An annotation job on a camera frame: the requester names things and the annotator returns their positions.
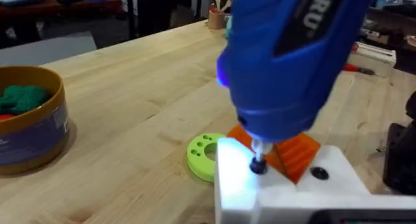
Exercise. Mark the left gripper white and orange left finger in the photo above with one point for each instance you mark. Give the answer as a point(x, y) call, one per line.
point(235, 172)

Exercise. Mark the left gripper white and orange right finger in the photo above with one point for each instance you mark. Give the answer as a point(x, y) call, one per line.
point(338, 181)

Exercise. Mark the black screw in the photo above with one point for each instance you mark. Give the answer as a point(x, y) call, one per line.
point(258, 167)

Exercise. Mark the blue electric screwdriver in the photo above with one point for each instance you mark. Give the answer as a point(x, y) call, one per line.
point(279, 71)

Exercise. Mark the green disc with holes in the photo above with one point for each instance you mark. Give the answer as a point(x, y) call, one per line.
point(199, 156)

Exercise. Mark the white box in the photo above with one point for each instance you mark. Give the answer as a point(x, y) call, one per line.
point(373, 53)

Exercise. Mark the wooden cup with utensils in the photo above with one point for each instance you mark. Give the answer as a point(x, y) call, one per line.
point(216, 19)

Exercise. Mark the yellow tub with toys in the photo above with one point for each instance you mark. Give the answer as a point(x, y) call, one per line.
point(32, 130)

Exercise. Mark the grey flat panel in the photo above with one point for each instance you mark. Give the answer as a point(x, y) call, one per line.
point(42, 50)

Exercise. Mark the dark red side table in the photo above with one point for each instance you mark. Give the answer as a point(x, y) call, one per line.
point(65, 8)

